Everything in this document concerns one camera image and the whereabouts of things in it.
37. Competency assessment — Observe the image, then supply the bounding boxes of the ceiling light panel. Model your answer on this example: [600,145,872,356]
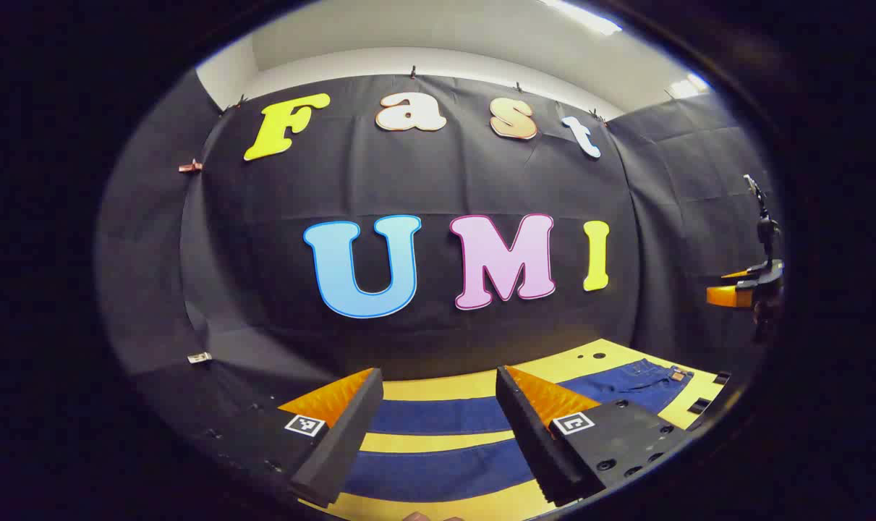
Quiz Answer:
[665,72,712,100]
[539,0,623,35]

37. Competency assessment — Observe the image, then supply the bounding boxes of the black backdrop cloth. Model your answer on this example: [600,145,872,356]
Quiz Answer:
[94,69,782,435]

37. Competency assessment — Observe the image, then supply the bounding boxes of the blue denim jeans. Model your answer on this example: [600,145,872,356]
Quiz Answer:
[340,358,695,504]

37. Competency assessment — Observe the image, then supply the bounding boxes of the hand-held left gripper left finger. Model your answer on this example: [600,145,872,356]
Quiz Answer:
[184,367,385,509]

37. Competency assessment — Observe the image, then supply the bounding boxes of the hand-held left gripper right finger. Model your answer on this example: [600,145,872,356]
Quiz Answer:
[495,365,695,507]

